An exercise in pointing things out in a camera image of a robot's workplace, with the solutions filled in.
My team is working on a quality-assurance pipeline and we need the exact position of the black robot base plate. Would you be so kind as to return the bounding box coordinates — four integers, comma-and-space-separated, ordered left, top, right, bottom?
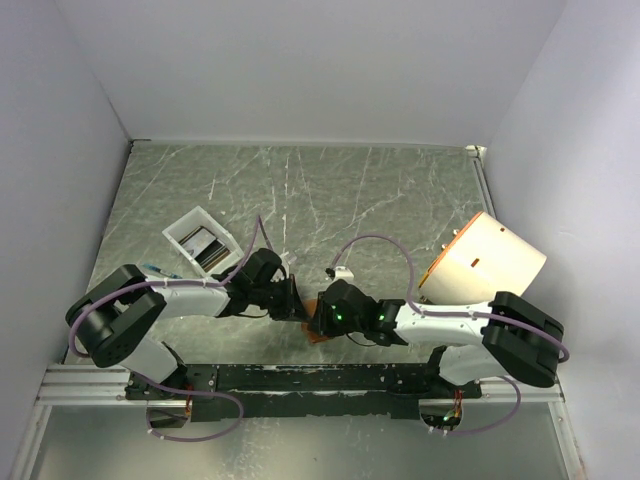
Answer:
124, 362, 484, 424

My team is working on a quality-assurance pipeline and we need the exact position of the brown leather card holder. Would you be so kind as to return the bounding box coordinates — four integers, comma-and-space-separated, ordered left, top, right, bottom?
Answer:
301, 299, 330, 344

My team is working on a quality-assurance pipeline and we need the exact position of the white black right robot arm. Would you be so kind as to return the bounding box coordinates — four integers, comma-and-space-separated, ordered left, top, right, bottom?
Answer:
306, 280, 568, 398

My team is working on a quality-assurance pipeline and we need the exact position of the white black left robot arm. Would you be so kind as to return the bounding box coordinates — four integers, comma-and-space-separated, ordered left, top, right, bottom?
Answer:
65, 248, 309, 399

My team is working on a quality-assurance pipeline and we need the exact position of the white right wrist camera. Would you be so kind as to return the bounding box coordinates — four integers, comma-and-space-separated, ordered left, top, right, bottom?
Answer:
325, 266, 354, 282

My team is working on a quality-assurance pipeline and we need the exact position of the blue pen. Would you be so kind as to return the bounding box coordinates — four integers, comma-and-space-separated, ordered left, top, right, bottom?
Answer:
142, 263, 181, 279

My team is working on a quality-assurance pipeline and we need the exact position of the aluminium front rail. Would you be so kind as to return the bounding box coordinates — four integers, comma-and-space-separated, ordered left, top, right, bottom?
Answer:
35, 364, 564, 407

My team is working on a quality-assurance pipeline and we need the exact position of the white card box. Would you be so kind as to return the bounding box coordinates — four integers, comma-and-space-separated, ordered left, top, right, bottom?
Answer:
162, 206, 244, 276

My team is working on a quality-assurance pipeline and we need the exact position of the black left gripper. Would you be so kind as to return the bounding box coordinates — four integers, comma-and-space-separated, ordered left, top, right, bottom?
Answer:
251, 273, 311, 322

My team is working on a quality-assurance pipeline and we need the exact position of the gold striped credit card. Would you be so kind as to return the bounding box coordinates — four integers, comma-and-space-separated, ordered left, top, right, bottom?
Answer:
179, 226, 231, 270

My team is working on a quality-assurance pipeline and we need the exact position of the white cylinder with wooden base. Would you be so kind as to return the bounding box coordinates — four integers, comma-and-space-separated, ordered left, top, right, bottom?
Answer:
418, 212, 547, 305

